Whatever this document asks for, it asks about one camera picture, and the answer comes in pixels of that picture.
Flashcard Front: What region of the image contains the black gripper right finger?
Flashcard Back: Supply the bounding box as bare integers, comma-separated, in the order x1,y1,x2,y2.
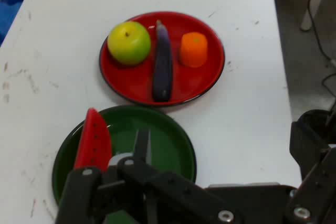
285,108,336,224

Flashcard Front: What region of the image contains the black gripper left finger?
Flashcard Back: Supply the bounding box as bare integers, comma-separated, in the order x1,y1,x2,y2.
54,129,245,224

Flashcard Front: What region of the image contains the purple toy eggplant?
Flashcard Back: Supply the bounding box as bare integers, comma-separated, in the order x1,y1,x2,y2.
152,19,173,103

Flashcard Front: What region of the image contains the dark green round plate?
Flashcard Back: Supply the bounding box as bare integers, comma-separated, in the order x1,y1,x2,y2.
51,105,197,224

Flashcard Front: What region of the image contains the red toy watermelon slice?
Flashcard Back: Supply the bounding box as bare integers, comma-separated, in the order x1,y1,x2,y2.
73,108,112,172

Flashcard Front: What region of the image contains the red round plate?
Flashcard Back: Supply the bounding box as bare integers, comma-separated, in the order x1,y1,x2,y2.
99,11,226,108

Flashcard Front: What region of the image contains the orange toy fruit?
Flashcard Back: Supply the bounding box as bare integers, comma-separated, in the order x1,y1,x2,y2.
180,31,208,68

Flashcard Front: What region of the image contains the yellow toy lemon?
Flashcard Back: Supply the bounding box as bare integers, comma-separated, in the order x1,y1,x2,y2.
107,21,152,66

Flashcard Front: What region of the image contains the grey metal leg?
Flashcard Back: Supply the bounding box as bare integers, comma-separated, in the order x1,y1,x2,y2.
300,0,332,32

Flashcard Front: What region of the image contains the black floor cable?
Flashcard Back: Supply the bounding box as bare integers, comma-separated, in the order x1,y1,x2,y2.
306,0,336,96

